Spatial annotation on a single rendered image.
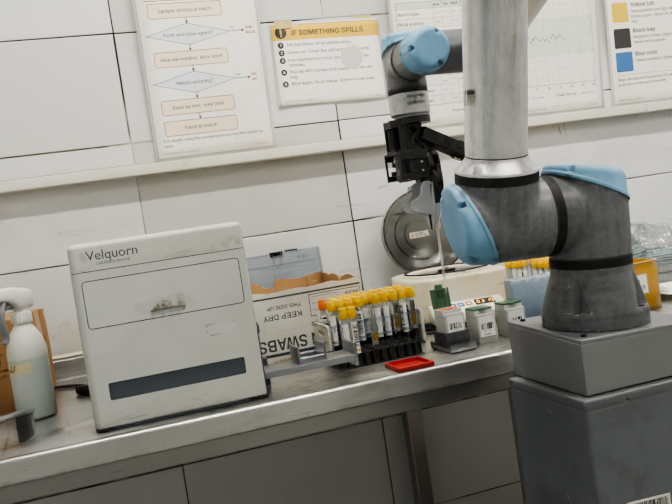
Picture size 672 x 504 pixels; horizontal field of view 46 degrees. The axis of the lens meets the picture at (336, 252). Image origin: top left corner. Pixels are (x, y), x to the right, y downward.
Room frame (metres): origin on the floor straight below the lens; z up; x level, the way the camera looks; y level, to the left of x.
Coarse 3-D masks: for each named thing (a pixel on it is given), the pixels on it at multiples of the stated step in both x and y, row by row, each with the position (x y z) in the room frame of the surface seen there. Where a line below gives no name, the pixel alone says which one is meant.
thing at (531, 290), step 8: (504, 280) 1.64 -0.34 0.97; (512, 280) 1.61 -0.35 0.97; (520, 280) 1.61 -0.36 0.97; (528, 280) 1.61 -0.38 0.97; (536, 280) 1.61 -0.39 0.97; (544, 280) 1.62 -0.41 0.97; (512, 288) 1.61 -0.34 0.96; (520, 288) 1.61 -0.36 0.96; (528, 288) 1.61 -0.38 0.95; (536, 288) 1.61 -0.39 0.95; (544, 288) 1.62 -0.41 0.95; (512, 296) 1.61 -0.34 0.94; (520, 296) 1.61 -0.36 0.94; (528, 296) 1.61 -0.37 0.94; (536, 296) 1.61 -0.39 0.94; (528, 304) 1.61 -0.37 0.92; (536, 304) 1.61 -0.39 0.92; (528, 312) 1.61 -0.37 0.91; (536, 312) 1.61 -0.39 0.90
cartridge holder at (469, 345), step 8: (440, 336) 1.50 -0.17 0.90; (448, 336) 1.48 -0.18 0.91; (456, 336) 1.48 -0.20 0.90; (464, 336) 1.49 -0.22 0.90; (432, 344) 1.54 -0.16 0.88; (440, 344) 1.50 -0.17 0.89; (448, 344) 1.48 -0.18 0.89; (456, 344) 1.47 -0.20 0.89; (464, 344) 1.47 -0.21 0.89; (472, 344) 1.47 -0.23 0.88; (456, 352) 1.46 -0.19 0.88
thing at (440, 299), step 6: (438, 288) 1.54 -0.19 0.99; (444, 288) 1.54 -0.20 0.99; (432, 294) 1.53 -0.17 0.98; (438, 294) 1.54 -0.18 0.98; (444, 294) 1.54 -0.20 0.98; (432, 300) 1.53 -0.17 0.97; (438, 300) 1.53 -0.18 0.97; (444, 300) 1.54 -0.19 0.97; (450, 300) 1.54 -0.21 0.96; (432, 306) 1.53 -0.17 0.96; (438, 306) 1.53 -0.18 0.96; (444, 306) 1.53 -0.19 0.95
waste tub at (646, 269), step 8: (640, 264) 1.61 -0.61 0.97; (648, 264) 1.62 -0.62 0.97; (656, 264) 1.62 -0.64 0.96; (640, 272) 1.61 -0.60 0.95; (648, 272) 1.61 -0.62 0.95; (656, 272) 1.62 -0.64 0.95; (640, 280) 1.61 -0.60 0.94; (648, 280) 1.61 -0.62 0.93; (656, 280) 1.62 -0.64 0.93; (648, 288) 1.61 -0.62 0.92; (656, 288) 1.62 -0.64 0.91; (648, 296) 1.61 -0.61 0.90; (656, 296) 1.62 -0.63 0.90; (656, 304) 1.62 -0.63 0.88
